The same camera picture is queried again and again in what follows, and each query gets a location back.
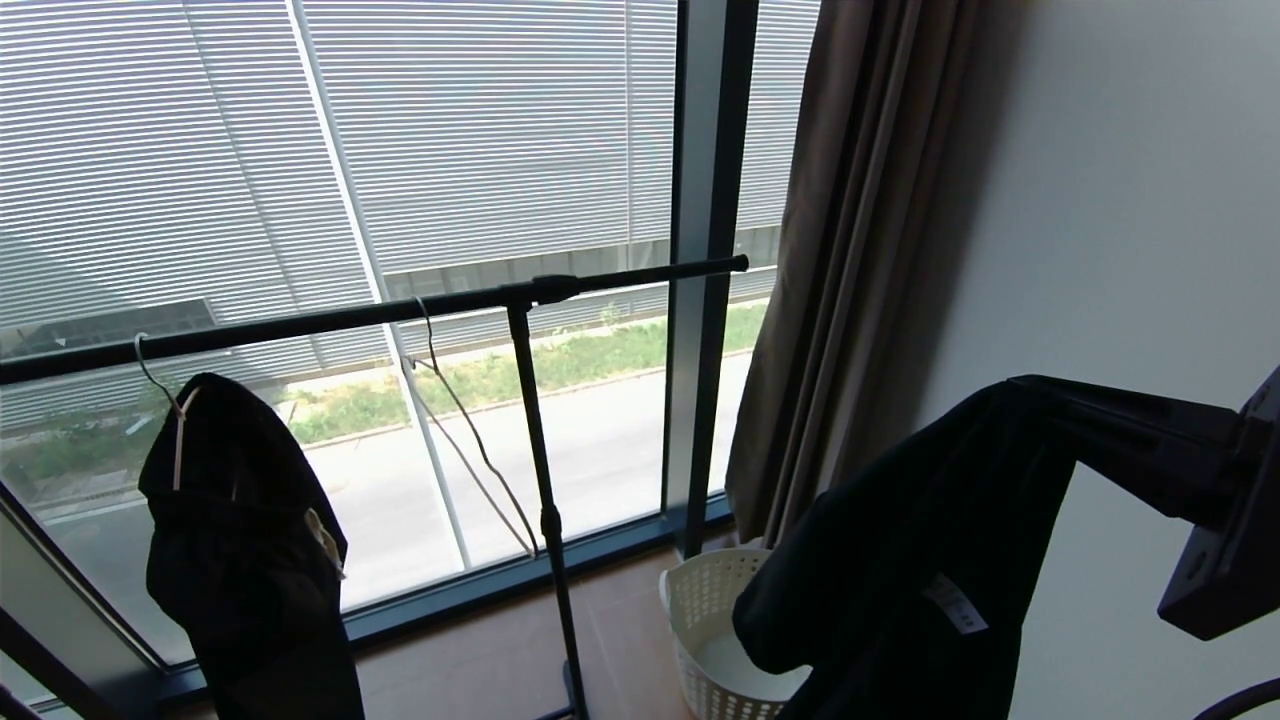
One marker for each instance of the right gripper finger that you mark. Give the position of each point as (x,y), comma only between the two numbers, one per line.
(1150,420)
(1170,480)

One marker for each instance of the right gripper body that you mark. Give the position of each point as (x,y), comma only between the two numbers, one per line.
(1235,560)

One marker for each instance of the black garment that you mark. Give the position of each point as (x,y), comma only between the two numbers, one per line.
(900,560)
(240,560)

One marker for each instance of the pink clothes hanger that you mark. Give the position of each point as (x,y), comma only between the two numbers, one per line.
(178,440)
(432,340)

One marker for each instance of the white laundry basket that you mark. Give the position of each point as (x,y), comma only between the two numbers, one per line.
(700,600)

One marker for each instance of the black clothes rack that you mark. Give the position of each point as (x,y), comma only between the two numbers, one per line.
(300,323)

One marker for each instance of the brown curtain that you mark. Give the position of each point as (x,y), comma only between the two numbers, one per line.
(850,250)

